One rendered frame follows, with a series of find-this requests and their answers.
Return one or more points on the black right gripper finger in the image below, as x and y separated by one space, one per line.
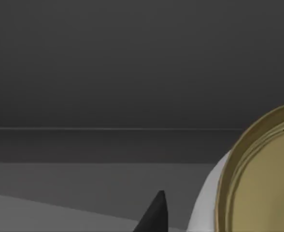
157 215

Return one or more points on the white can with gold lid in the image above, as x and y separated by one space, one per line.
258 183

